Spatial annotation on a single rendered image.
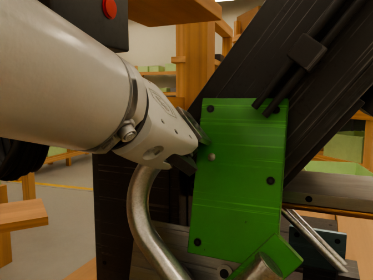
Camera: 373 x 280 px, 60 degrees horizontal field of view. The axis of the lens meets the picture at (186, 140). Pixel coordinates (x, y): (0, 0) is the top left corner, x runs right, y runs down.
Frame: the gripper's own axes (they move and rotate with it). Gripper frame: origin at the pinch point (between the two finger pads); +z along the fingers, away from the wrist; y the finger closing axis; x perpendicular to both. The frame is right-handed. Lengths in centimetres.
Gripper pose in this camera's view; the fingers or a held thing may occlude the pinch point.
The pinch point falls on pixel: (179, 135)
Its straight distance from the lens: 42.3
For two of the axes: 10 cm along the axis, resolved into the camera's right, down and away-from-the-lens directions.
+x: -7.4, 6.5, 2.0
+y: -5.6, -7.5, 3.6
